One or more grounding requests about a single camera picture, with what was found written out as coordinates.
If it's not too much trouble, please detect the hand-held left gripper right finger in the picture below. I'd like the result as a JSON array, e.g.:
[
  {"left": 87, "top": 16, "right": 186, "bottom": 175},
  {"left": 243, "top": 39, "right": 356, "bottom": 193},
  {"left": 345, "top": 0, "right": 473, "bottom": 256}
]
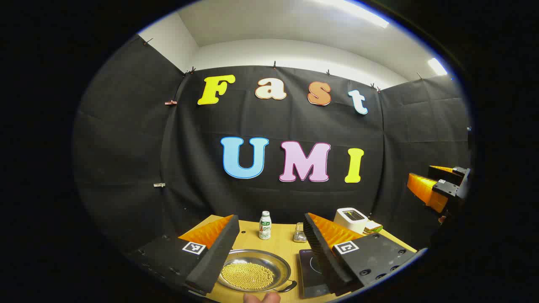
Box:
[{"left": 303, "top": 213, "right": 418, "bottom": 297}]

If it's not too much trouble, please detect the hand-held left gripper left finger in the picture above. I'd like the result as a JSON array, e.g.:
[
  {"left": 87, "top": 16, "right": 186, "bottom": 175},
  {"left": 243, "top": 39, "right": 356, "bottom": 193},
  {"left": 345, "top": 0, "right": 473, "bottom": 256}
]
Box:
[{"left": 126, "top": 215, "right": 240, "bottom": 295}]

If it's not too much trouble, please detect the black induction cooktop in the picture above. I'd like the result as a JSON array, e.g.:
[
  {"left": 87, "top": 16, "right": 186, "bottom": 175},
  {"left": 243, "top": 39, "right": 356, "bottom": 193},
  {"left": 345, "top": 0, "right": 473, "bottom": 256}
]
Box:
[{"left": 299, "top": 248, "right": 337, "bottom": 299}]

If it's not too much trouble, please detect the pile of yellow soybeans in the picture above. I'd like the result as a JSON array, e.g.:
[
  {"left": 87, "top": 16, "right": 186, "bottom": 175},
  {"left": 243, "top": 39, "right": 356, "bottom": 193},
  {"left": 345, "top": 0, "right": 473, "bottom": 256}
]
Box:
[{"left": 221, "top": 263, "right": 275, "bottom": 290}]

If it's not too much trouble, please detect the stainless steel pot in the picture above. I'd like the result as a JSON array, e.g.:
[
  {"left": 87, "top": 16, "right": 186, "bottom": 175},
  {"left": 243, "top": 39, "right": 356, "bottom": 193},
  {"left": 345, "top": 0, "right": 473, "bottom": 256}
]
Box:
[{"left": 217, "top": 249, "right": 298, "bottom": 294}]

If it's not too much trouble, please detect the white toaster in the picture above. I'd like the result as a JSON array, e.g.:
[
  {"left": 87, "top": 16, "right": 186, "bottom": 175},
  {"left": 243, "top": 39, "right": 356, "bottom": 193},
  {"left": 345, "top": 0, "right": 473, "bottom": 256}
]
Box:
[{"left": 334, "top": 207, "right": 370, "bottom": 234}]

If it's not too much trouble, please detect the white plastic drink bottle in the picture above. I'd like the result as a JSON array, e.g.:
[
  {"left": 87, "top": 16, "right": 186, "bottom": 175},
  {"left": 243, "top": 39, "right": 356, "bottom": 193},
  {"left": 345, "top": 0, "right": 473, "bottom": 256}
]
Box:
[{"left": 259, "top": 211, "right": 272, "bottom": 240}]

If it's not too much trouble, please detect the ceiling light panel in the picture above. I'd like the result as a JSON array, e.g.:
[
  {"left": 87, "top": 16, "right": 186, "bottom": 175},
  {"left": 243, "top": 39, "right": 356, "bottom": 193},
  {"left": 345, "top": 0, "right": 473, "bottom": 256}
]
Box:
[
  {"left": 427, "top": 58, "right": 448, "bottom": 76},
  {"left": 320, "top": 0, "right": 390, "bottom": 29}
]

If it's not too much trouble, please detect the black backdrop cloth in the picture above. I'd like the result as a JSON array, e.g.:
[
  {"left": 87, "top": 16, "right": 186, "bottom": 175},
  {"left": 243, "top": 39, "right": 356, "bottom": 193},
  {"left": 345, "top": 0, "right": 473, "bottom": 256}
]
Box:
[{"left": 72, "top": 36, "right": 471, "bottom": 257}]

